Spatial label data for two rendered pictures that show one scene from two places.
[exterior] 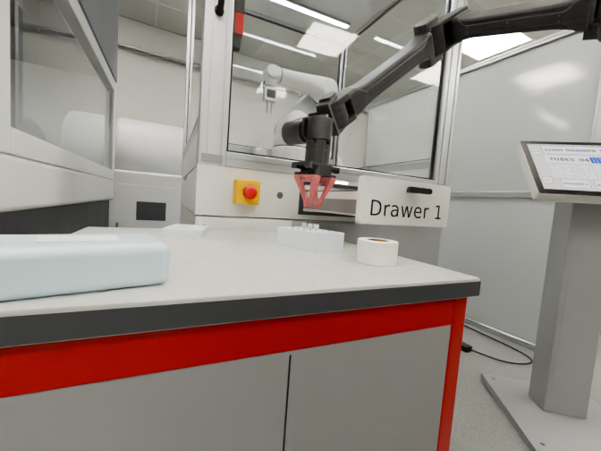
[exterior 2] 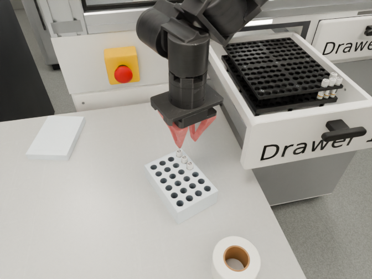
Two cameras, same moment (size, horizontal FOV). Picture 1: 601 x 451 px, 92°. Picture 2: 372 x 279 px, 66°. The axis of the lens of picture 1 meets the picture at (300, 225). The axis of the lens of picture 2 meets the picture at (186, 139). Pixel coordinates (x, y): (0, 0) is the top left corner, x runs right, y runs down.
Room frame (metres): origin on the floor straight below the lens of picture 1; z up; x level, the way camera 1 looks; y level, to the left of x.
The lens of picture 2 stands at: (0.32, -0.11, 1.21)
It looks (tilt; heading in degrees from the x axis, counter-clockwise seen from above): 44 degrees down; 13
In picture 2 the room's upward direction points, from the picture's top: straight up
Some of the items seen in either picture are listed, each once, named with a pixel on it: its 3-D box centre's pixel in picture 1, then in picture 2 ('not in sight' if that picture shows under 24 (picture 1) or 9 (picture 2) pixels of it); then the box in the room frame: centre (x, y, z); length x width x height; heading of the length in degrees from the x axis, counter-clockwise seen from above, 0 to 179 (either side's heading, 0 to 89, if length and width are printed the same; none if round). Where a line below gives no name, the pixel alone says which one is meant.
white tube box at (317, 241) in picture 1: (309, 238); (179, 183); (0.64, -0.02, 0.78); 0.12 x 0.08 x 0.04; 45
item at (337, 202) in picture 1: (356, 204); (271, 75); (0.92, -0.17, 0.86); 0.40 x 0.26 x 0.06; 25
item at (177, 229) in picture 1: (187, 230); (57, 136); (0.71, 0.28, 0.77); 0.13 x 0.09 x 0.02; 10
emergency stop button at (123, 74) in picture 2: (249, 191); (123, 73); (0.84, 0.15, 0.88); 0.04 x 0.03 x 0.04; 115
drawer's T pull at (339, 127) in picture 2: (416, 191); (339, 129); (0.71, -0.27, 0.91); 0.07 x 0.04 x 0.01; 115
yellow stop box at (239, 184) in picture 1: (246, 191); (122, 66); (0.87, 0.17, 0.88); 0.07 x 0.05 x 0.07; 115
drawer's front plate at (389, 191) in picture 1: (406, 203); (323, 133); (0.73, -0.26, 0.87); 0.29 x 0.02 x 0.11; 115
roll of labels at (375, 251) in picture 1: (376, 251); (234, 263); (0.51, -0.14, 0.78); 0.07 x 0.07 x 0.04
